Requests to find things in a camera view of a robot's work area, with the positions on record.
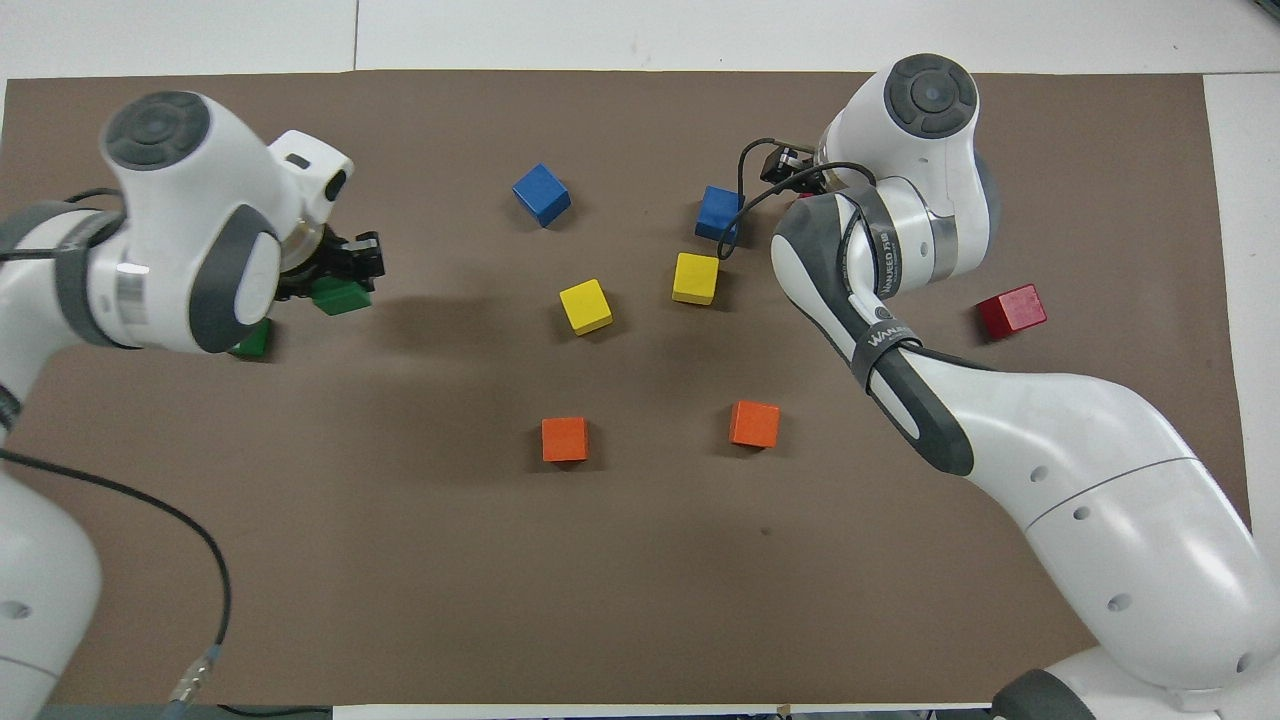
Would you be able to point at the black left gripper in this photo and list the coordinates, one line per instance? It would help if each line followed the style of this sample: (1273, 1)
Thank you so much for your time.
(325, 258)

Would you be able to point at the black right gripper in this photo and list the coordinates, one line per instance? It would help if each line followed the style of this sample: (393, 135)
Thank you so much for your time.
(812, 180)

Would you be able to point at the green wooden cube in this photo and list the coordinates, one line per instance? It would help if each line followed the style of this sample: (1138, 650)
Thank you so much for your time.
(342, 298)
(252, 343)

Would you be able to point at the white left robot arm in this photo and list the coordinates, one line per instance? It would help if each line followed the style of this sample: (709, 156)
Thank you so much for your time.
(190, 220)

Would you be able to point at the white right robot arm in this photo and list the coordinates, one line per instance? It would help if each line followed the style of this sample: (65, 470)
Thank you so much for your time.
(1100, 470)

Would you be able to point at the blue wooden cube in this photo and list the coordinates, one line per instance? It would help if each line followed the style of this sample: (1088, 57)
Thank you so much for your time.
(718, 212)
(541, 194)

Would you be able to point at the yellow wooden cube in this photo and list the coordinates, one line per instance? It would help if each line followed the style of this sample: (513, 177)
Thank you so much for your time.
(585, 306)
(695, 278)

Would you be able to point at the orange wooden cube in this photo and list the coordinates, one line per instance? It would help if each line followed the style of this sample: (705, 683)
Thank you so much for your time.
(755, 424)
(565, 439)

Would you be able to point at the brown table mat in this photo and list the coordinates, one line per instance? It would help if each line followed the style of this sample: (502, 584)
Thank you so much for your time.
(640, 570)

